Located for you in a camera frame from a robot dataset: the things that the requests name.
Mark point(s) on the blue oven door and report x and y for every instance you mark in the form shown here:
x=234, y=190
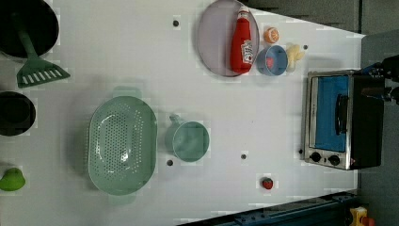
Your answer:
x=328, y=90

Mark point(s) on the black toaster oven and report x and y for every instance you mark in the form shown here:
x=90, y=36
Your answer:
x=358, y=115

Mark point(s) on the black oven knob upper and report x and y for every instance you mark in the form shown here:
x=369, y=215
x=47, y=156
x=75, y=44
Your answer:
x=315, y=157

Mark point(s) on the black oven knob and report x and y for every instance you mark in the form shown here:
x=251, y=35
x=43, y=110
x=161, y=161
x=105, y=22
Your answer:
x=315, y=157
x=334, y=160

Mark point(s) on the black oven knob lower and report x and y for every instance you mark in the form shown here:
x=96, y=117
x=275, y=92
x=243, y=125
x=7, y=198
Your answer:
x=334, y=160

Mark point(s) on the green mug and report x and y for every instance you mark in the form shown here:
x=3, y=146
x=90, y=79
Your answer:
x=187, y=140

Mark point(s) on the red ketchup bottle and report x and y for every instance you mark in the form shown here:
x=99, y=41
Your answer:
x=241, y=57

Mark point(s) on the green colander basket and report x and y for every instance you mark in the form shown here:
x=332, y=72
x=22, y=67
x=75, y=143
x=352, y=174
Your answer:
x=122, y=143

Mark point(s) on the grey round plate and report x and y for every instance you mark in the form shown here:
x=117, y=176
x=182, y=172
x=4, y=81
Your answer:
x=215, y=33

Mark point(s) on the pink strawberry toy in bowl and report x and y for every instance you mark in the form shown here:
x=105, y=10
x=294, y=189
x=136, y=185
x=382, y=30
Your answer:
x=270, y=62

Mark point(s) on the blue bowl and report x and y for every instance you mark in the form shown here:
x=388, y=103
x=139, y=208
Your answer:
x=280, y=60

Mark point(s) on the red strawberry toy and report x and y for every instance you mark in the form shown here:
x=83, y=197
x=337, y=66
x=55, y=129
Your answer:
x=267, y=183

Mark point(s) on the orange slice toy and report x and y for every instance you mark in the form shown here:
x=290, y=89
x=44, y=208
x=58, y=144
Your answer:
x=271, y=35

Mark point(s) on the peeled banana toy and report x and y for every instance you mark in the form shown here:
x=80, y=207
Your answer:
x=294, y=53

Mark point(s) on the green slotted spatula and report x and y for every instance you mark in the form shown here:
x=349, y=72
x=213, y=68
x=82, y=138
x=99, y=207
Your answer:
x=35, y=71

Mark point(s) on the small black cup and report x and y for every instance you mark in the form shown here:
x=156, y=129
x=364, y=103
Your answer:
x=17, y=113

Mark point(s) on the large black cup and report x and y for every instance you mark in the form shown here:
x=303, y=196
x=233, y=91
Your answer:
x=38, y=20

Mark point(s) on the yellow red emergency button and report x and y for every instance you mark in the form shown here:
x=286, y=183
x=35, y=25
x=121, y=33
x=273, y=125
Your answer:
x=360, y=217

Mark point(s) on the green pear toy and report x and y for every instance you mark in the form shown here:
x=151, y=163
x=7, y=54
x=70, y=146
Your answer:
x=12, y=180

